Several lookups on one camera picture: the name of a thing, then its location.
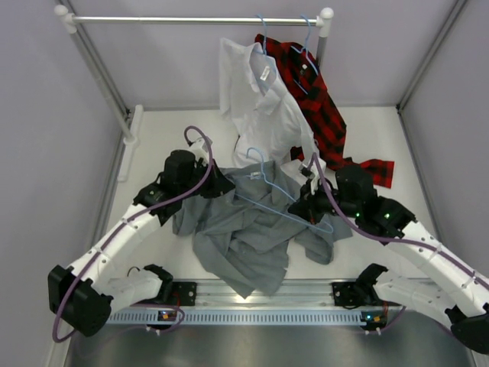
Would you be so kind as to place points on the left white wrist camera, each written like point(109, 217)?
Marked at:
point(200, 147)

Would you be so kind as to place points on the rack upright pole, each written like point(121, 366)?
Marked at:
point(102, 78)
point(321, 46)

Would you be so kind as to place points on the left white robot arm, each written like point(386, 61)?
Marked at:
point(86, 293)

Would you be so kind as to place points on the blue hanger under plaid shirt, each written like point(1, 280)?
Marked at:
point(309, 64)

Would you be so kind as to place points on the red black plaid shirt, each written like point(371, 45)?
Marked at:
point(318, 108)

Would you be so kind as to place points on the grey shirt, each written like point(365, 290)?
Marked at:
point(245, 245)

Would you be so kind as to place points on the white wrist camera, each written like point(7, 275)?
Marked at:
point(310, 173)
point(200, 147)

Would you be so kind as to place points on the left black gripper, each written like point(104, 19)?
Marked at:
point(219, 184)

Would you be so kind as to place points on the right aluminium frame post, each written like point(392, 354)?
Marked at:
point(434, 47)

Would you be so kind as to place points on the left rack upright pole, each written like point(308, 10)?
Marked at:
point(102, 78)

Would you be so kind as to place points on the white shirt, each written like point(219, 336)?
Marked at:
point(253, 96)

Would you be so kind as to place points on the right rack upright pole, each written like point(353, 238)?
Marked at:
point(321, 46)

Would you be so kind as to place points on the metal clothes rail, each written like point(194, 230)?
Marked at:
point(322, 21)

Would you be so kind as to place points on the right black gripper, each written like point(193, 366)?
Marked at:
point(306, 206)

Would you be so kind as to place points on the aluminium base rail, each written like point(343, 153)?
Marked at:
point(310, 294)

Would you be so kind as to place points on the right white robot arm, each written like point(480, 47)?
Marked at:
point(457, 298)

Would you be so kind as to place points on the blue hanger under white shirt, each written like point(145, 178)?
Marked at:
point(269, 44)

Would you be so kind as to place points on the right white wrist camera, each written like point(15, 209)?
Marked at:
point(310, 173)

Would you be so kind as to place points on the perforated cable duct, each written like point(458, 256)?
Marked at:
point(239, 317)

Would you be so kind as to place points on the white rack foot bar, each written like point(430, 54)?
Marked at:
point(131, 144)

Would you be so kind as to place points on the light blue hanger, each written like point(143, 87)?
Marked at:
point(262, 176)

